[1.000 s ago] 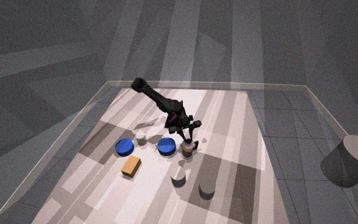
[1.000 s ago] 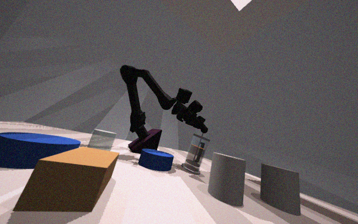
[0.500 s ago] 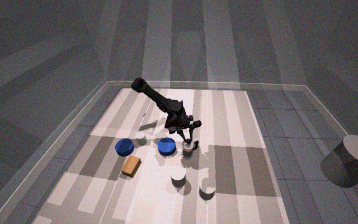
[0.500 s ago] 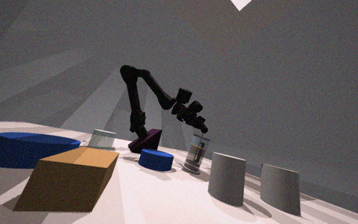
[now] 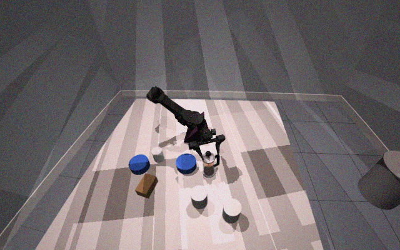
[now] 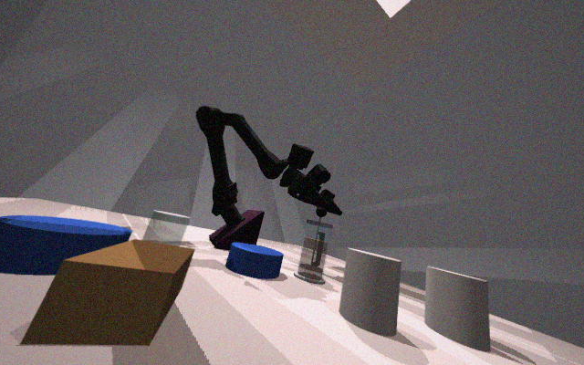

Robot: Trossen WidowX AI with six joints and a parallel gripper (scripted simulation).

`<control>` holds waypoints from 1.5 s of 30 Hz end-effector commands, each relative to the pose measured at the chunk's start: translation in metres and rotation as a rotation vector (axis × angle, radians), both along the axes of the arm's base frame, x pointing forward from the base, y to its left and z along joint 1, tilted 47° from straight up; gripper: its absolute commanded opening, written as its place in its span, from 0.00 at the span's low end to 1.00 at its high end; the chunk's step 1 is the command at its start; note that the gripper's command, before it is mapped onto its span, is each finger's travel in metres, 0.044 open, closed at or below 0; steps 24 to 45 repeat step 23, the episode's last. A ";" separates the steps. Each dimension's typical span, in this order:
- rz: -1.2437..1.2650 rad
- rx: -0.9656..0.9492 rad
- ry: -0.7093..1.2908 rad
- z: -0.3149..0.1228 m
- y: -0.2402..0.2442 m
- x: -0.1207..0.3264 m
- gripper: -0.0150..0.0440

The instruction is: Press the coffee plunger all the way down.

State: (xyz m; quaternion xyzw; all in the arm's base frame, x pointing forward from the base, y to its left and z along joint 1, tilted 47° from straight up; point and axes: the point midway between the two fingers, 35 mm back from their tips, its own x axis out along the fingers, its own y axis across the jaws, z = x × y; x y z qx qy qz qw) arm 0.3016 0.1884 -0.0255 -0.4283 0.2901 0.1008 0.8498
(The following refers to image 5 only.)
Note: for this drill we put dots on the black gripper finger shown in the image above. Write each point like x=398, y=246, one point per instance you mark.
x=218, y=146
x=197, y=149

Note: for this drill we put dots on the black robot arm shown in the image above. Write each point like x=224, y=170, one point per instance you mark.
x=189, y=118

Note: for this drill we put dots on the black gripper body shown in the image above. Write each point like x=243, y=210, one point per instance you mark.
x=205, y=141

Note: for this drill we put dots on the glass coffee press with plunger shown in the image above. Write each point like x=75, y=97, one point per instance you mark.
x=209, y=165

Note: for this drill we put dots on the brown block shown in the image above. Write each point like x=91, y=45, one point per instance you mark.
x=146, y=185

